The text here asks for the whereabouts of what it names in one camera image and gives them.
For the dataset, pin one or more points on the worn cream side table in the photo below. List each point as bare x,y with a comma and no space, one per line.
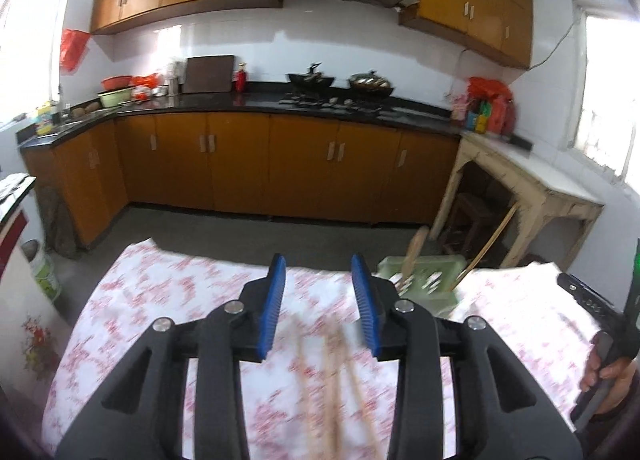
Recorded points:
540,174

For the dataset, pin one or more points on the cluster of condiment bottles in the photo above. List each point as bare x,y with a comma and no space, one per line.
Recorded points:
475,119

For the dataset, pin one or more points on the white plastic bucket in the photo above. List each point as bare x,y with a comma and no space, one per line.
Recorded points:
44,272

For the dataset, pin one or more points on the window beside sink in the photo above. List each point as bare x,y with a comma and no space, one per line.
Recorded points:
30,39

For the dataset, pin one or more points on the hanging red plastic bag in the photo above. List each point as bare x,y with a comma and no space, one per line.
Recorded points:
74,49

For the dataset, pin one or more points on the pale green basin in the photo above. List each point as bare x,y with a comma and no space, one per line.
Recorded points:
115,98

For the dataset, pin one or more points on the dark sack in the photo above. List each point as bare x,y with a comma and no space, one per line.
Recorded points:
57,225

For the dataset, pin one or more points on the red basin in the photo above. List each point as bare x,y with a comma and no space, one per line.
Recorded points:
116,82

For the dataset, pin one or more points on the red floral tablecloth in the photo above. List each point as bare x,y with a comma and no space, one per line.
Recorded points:
125,300

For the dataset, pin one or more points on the barred window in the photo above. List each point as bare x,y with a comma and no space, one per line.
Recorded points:
605,89

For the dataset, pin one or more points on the brown base cabinets black counter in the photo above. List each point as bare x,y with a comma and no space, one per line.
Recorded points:
240,164

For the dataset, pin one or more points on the lidded cooking pot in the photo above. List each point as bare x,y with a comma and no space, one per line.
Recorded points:
371,83

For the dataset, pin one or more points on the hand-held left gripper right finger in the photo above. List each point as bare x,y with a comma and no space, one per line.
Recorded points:
364,310

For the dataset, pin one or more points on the black gas stove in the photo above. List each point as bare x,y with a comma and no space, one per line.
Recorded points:
325,102

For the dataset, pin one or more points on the condiment bottles with red bag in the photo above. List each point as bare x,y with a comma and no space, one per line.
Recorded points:
492,99

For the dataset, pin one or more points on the green perforated utensil holder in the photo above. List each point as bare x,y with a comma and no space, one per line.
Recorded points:
430,280

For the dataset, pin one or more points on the dark wooden stool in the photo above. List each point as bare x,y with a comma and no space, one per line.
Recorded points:
470,215

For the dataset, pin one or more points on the person's right hand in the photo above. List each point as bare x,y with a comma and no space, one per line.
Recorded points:
622,382

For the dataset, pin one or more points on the yellow detergent bottle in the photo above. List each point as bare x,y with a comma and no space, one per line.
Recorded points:
44,120

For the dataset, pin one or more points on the dark wooden cutting board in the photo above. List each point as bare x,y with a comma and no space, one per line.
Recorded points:
207,74

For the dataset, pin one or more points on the black wok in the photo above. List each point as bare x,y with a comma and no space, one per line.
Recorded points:
310,79

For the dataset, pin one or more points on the red bottle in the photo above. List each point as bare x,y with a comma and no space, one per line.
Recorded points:
241,79

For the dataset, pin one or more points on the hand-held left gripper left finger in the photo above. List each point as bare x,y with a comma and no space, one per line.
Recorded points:
272,310

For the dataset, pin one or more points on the small red plastic bag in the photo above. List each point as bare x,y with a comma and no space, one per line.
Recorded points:
146,81

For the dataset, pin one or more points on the white floral cabinet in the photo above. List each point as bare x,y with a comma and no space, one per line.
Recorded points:
25,330

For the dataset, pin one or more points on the steel cup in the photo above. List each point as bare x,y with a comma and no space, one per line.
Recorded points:
173,86

